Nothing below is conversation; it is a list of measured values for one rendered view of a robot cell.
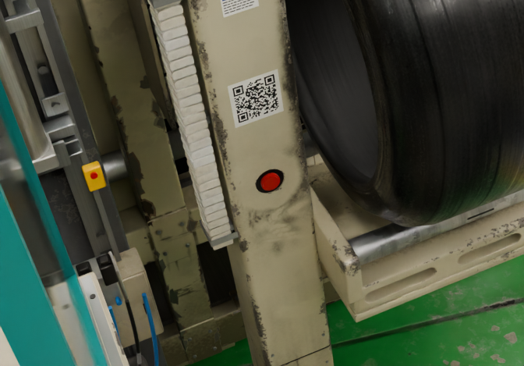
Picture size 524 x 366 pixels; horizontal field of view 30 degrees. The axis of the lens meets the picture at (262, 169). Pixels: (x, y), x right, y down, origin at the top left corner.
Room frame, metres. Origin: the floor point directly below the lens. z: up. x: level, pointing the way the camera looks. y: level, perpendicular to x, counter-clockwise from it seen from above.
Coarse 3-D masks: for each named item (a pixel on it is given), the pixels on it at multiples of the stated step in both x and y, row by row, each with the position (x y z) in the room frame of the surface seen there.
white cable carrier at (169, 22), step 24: (168, 24) 1.08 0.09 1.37; (168, 48) 1.08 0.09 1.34; (168, 72) 1.10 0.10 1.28; (192, 72) 1.08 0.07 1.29; (192, 96) 1.08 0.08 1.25; (192, 120) 1.08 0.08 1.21; (192, 144) 1.08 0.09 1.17; (192, 168) 1.09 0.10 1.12; (216, 168) 1.08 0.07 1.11; (216, 192) 1.08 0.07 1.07; (216, 216) 1.08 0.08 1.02
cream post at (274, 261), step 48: (192, 0) 1.08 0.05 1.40; (192, 48) 1.12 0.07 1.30; (240, 48) 1.09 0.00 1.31; (288, 48) 1.11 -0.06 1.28; (288, 96) 1.10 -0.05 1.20; (240, 144) 1.08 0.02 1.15; (288, 144) 1.10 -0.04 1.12; (240, 192) 1.08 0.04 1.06; (288, 192) 1.10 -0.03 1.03; (240, 240) 1.08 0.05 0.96; (288, 240) 1.10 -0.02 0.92; (240, 288) 1.15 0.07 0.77; (288, 288) 1.09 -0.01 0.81; (288, 336) 1.09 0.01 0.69
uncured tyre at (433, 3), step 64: (320, 0) 1.50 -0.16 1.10; (384, 0) 1.03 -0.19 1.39; (448, 0) 1.01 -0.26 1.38; (512, 0) 1.02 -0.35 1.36; (320, 64) 1.43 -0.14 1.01; (384, 64) 1.00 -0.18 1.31; (448, 64) 0.97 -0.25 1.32; (512, 64) 0.98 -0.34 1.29; (320, 128) 1.27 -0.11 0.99; (384, 128) 0.99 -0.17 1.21; (448, 128) 0.94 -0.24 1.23; (512, 128) 0.96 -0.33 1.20; (384, 192) 1.01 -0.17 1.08; (448, 192) 0.95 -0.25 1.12; (512, 192) 1.02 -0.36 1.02
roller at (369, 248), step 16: (480, 208) 1.10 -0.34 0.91; (496, 208) 1.11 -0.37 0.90; (448, 224) 1.09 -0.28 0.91; (464, 224) 1.10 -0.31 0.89; (352, 240) 1.07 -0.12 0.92; (368, 240) 1.07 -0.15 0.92; (384, 240) 1.06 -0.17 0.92; (400, 240) 1.07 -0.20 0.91; (416, 240) 1.07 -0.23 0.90; (368, 256) 1.05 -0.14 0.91
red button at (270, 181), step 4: (272, 172) 1.10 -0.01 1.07; (264, 176) 1.09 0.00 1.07; (268, 176) 1.09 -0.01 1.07; (272, 176) 1.09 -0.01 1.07; (276, 176) 1.09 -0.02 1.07; (264, 180) 1.09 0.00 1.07; (268, 180) 1.09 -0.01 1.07; (272, 180) 1.09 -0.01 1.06; (276, 180) 1.09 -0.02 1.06; (260, 184) 1.09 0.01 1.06; (264, 184) 1.08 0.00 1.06; (268, 184) 1.09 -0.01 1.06; (272, 184) 1.09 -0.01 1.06; (276, 184) 1.09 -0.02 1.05; (264, 188) 1.08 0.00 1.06; (268, 188) 1.09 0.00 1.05; (272, 188) 1.09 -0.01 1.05
